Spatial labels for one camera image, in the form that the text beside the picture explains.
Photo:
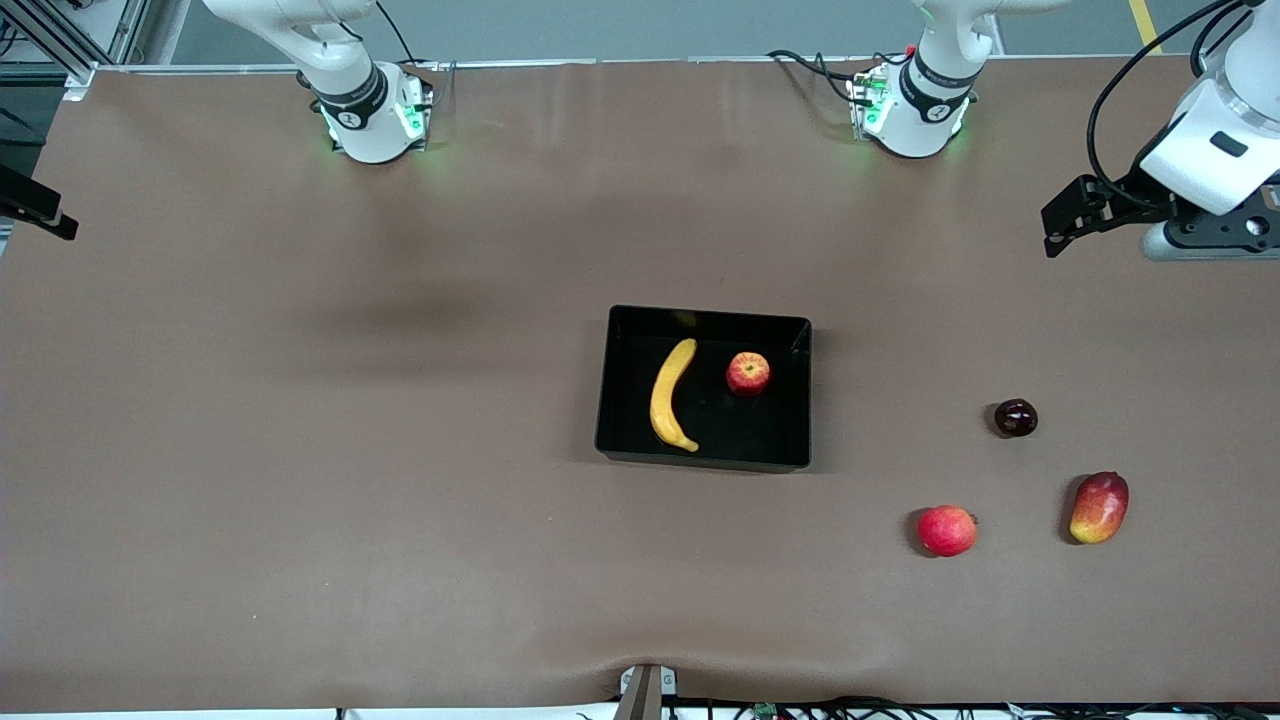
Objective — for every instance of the aluminium frame with diagonal bars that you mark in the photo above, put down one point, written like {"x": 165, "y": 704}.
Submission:
{"x": 128, "y": 30}

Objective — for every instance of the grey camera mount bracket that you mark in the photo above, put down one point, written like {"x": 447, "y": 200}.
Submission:
{"x": 645, "y": 695}

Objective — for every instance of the red pomegranate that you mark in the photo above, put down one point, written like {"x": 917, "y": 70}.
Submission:
{"x": 946, "y": 531}

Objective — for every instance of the black plastic box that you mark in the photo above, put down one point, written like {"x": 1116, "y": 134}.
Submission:
{"x": 730, "y": 430}

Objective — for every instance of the yellow banana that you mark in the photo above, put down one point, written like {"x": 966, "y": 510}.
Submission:
{"x": 662, "y": 400}

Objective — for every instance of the small green circuit board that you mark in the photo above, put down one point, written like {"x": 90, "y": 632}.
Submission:
{"x": 766, "y": 711}

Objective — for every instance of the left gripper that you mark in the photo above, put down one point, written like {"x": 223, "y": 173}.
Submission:
{"x": 1130, "y": 192}

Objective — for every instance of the red yellow mango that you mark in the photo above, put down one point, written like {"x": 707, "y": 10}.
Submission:
{"x": 1100, "y": 508}

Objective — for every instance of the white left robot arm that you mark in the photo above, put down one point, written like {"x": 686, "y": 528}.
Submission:
{"x": 925, "y": 100}

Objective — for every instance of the dark purple plum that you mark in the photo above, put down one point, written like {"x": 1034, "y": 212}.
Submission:
{"x": 1016, "y": 417}

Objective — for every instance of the red yellow apple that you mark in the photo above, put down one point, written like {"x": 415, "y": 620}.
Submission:
{"x": 748, "y": 372}

